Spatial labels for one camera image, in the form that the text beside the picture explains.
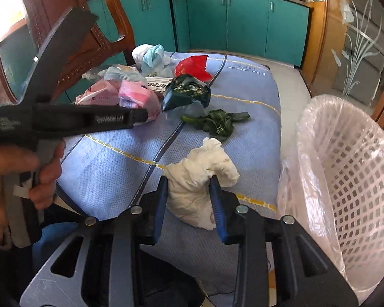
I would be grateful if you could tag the carved wooden chair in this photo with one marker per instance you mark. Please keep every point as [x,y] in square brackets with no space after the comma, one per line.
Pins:
[92,28]

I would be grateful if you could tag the red plastic bag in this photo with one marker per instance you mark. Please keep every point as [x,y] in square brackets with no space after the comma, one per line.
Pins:
[192,67]

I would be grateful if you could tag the white tissue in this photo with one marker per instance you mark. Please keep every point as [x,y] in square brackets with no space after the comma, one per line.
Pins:
[195,179]

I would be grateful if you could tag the teal kitchen cabinets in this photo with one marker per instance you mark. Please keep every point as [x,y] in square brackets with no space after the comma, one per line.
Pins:
[243,19]

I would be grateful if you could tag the dark green snack bag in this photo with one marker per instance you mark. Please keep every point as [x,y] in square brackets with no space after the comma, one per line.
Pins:
[183,93]

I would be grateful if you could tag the person's left hand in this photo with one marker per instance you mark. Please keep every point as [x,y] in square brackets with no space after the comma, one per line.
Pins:
[46,172]

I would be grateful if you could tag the wooden door frame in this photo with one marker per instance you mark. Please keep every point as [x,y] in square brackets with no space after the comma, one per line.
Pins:
[320,38]

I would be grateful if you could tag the etched glass door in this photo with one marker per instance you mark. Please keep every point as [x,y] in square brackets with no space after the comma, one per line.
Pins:
[361,38]

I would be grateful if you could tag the white and blue wrapper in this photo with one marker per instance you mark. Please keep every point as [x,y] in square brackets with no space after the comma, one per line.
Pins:
[124,74]

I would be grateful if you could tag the white plastic bag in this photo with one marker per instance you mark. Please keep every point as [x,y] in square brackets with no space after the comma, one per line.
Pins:
[139,55]

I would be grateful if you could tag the white basket with plastic liner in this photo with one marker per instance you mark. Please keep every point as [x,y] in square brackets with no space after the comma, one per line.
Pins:
[294,185]

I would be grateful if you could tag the clear plastic wrapper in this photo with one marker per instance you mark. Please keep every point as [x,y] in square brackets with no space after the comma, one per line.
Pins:
[94,74]

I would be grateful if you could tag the green leafy vegetable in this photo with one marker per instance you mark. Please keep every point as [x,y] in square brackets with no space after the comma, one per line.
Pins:
[218,121]

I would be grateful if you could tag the blue striped table cloth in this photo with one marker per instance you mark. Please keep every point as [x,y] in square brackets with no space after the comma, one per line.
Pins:
[115,166]

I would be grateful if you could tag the pale pink plastic bag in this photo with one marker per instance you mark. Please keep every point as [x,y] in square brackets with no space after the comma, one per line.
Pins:
[97,94]

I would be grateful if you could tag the white printed box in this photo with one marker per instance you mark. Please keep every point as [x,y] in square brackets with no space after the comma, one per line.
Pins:
[156,84]

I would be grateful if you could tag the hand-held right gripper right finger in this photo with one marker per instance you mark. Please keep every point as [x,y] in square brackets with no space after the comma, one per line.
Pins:
[218,211]

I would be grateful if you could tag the white lattice waste basket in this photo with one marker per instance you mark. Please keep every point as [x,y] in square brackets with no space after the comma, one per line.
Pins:
[355,179]

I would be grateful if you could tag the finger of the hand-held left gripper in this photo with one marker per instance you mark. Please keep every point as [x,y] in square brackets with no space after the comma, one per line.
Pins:
[137,116]

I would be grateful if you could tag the pink packet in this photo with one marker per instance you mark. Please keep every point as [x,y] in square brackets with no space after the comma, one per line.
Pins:
[136,97]

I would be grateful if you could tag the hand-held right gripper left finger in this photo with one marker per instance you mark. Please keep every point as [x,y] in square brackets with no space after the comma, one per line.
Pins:
[160,211]

